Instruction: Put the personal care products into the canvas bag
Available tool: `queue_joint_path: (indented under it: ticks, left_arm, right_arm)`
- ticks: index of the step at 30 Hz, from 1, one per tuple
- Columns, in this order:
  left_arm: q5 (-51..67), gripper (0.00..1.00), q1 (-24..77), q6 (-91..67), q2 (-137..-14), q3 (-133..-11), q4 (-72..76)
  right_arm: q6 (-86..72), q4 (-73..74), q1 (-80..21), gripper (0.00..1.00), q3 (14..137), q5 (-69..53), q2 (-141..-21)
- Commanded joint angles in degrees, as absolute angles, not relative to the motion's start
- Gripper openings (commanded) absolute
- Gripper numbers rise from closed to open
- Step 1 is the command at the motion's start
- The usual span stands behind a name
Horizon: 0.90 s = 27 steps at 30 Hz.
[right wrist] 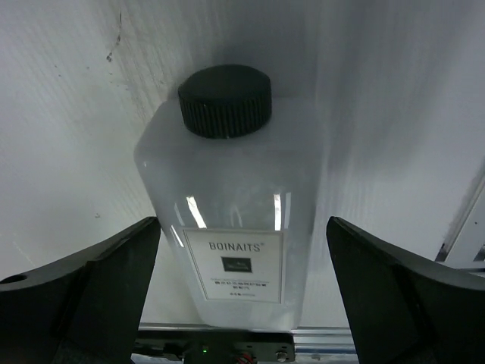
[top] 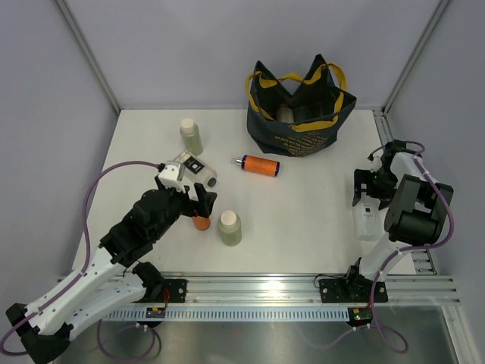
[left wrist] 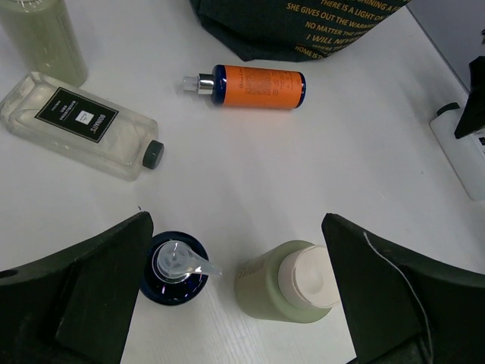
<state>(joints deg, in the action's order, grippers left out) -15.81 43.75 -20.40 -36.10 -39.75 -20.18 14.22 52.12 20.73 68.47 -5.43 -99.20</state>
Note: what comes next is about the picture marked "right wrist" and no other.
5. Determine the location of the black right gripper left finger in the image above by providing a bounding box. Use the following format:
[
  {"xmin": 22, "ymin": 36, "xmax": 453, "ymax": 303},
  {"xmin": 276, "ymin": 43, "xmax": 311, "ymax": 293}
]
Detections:
[{"xmin": 1, "ymin": 217, "xmax": 161, "ymax": 363}]

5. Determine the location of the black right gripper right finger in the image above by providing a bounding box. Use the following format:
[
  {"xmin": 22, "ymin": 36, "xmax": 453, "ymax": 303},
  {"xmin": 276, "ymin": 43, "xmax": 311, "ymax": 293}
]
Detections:
[{"xmin": 327, "ymin": 217, "xmax": 484, "ymax": 363}]

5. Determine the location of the frosted white bottle black cap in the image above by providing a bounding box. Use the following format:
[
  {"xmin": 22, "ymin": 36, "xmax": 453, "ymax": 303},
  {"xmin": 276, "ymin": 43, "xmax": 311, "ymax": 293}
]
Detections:
[{"xmin": 134, "ymin": 64, "xmax": 322, "ymax": 331}]

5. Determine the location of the aluminium mounting rail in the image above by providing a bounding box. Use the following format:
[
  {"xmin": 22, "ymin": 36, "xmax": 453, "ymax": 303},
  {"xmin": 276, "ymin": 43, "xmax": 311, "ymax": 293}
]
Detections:
[{"xmin": 139, "ymin": 323, "xmax": 356, "ymax": 354}]

